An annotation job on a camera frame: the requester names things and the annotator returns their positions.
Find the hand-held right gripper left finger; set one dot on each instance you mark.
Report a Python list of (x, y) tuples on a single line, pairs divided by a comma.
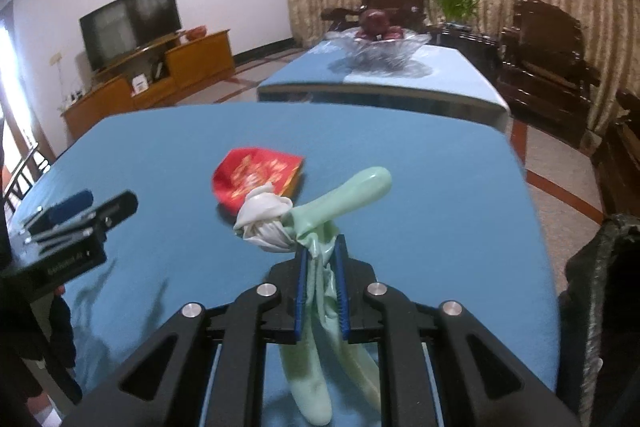
[(300, 297)]

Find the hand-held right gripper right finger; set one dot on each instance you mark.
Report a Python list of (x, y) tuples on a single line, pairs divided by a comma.
[(341, 287)]

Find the white picture frame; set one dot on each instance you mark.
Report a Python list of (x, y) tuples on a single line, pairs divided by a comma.
[(140, 84)]

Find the black flat television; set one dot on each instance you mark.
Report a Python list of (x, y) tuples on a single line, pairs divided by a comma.
[(130, 22)]

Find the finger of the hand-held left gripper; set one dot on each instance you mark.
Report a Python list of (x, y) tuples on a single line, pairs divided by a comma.
[(70, 207), (117, 209)]

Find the person's left forearm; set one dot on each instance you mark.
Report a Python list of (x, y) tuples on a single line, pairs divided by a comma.
[(30, 357)]

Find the rounded blue tablecloth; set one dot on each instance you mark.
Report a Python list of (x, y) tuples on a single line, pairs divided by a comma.
[(425, 207)]

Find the red apple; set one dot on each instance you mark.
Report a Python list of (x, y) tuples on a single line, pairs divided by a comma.
[(376, 21), (362, 35), (395, 34)]

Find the reddish pot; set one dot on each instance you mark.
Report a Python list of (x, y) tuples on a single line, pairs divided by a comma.
[(195, 33)]

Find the knotted white tissue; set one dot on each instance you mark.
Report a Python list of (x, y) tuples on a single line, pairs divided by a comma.
[(262, 217)]

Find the wooden TV cabinet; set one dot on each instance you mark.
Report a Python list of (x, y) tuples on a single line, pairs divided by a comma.
[(200, 62)]

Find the dark wooden side table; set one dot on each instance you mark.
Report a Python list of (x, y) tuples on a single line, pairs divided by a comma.
[(465, 39)]

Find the black-bagged trash bin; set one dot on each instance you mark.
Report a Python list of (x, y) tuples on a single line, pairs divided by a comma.
[(600, 307)]

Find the dark wooden sofa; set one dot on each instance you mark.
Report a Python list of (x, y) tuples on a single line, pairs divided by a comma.
[(620, 157)]

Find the potted green plant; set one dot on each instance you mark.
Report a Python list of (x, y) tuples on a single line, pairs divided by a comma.
[(455, 2)]

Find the rectangular blue tablecloth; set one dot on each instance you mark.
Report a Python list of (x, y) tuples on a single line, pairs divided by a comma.
[(450, 72)]

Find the glass fruit bowl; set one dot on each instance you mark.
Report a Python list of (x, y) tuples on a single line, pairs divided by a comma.
[(380, 53)]

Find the red packet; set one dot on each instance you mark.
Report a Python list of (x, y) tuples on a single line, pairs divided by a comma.
[(250, 172)]

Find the green rubber glove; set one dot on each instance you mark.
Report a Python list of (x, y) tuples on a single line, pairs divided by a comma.
[(350, 192)]

